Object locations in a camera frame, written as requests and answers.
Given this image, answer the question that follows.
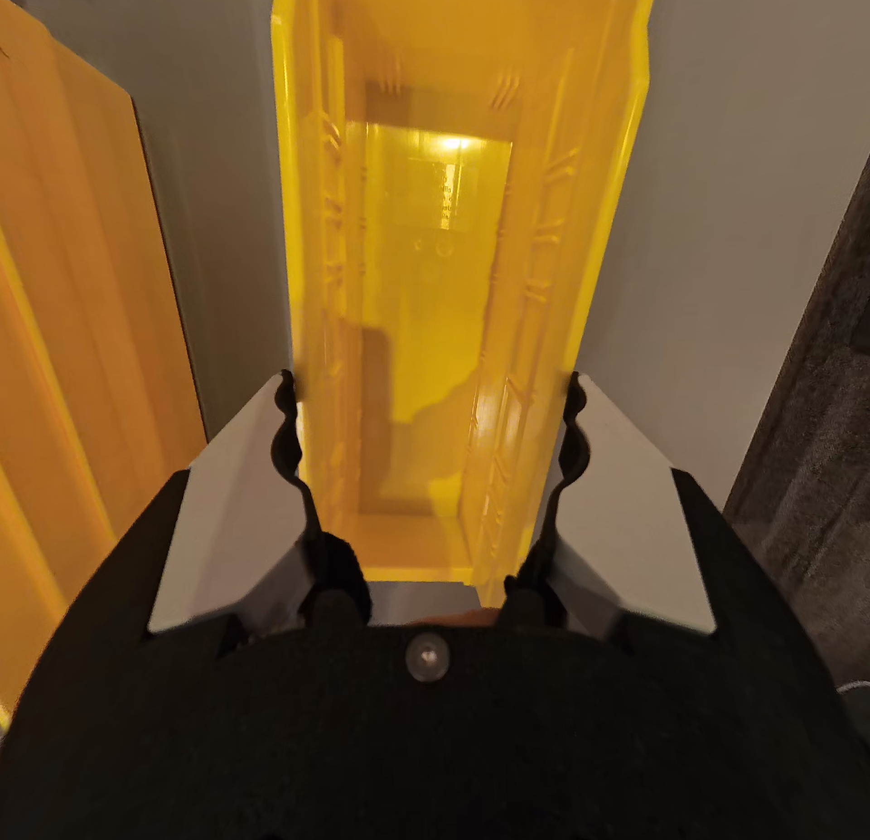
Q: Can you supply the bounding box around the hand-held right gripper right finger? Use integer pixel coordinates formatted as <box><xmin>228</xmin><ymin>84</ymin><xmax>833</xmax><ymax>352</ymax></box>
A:
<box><xmin>505</xmin><ymin>371</ymin><xmax>717</xmax><ymax>641</ymax></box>

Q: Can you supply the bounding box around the person's brown sweater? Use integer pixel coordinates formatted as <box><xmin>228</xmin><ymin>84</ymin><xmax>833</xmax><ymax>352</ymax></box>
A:
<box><xmin>411</xmin><ymin>607</ymin><xmax>500</xmax><ymax>628</ymax></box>

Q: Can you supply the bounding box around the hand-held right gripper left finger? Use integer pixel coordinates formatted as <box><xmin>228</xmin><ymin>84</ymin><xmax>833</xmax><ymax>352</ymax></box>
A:
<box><xmin>147</xmin><ymin>371</ymin><xmax>372</xmax><ymax>635</ymax></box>

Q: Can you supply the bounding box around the grey desk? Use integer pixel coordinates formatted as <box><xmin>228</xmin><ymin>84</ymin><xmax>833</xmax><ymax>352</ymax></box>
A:
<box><xmin>27</xmin><ymin>0</ymin><xmax>870</xmax><ymax>626</ymax></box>

